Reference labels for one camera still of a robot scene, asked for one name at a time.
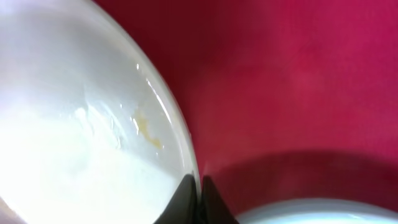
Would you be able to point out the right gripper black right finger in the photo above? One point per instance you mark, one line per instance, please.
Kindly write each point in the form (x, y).
(212, 209)

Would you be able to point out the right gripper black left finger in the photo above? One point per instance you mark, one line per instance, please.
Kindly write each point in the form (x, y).
(182, 206)

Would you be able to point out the light blue round plate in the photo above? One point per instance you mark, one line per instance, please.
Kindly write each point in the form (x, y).
(318, 211)

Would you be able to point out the white round plate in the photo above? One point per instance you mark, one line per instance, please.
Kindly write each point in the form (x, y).
(90, 132)

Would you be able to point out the red plastic serving tray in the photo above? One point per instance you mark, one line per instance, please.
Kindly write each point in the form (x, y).
(283, 99)

